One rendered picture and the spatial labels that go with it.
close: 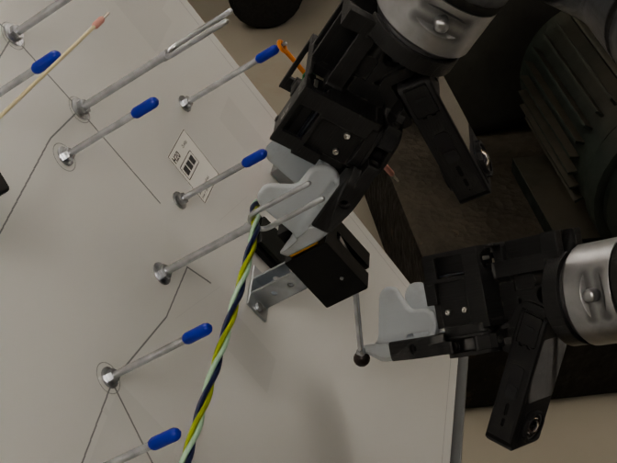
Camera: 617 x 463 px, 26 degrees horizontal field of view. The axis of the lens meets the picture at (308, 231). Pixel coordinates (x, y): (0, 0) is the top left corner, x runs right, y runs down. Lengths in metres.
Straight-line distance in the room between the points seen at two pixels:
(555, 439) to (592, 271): 1.65
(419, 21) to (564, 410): 1.84
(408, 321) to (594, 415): 1.61
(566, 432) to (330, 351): 1.50
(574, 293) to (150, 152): 0.34
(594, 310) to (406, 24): 0.24
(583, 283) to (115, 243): 0.33
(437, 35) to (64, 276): 0.29
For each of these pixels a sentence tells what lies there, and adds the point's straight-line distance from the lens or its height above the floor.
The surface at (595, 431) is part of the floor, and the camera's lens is 2.63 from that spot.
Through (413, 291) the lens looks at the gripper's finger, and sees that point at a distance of 1.11.
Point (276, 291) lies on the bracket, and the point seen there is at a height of 1.11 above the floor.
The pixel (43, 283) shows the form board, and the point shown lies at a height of 1.24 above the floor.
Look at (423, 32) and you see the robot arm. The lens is 0.88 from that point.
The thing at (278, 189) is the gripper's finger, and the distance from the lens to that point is 0.97.
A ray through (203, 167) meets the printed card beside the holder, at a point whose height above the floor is 1.17.
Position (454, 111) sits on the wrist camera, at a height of 1.29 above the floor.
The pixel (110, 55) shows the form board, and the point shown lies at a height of 1.27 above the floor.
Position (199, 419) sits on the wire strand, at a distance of 0.77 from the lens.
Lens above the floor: 1.75
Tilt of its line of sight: 35 degrees down
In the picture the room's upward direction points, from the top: straight up
